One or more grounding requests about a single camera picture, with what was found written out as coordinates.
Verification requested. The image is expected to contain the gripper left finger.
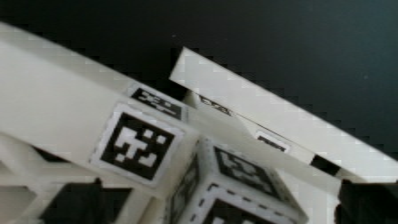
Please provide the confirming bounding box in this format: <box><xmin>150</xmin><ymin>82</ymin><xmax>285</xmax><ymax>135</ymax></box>
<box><xmin>39</xmin><ymin>180</ymin><xmax>132</xmax><ymax>224</ymax></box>

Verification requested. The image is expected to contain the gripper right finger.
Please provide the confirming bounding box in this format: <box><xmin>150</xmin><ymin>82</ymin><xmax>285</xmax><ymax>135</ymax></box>
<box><xmin>334</xmin><ymin>180</ymin><xmax>398</xmax><ymax>224</ymax></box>

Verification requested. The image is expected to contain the white chair back frame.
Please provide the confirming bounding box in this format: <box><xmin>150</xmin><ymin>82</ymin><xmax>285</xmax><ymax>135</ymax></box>
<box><xmin>0</xmin><ymin>22</ymin><xmax>341</xmax><ymax>224</ymax></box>

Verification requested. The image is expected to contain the white U-shaped fence frame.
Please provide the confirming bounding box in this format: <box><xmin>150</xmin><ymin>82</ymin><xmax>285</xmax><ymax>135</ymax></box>
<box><xmin>171</xmin><ymin>49</ymin><xmax>398</xmax><ymax>182</ymax></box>

